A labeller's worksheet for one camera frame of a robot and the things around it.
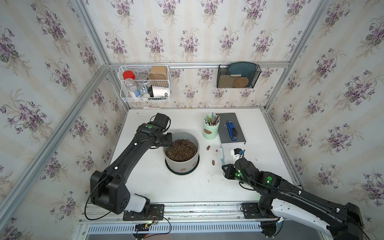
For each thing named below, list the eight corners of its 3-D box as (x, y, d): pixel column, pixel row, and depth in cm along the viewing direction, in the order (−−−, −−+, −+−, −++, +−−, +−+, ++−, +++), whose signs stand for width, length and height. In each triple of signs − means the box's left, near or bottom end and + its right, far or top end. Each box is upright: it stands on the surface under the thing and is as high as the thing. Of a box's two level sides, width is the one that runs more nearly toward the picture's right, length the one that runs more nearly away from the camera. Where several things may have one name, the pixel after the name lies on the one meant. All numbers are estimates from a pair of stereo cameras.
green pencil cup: (203, 139, 103) (204, 125, 91) (202, 128, 110) (203, 113, 97) (217, 139, 103) (221, 125, 91) (216, 128, 110) (219, 113, 98)
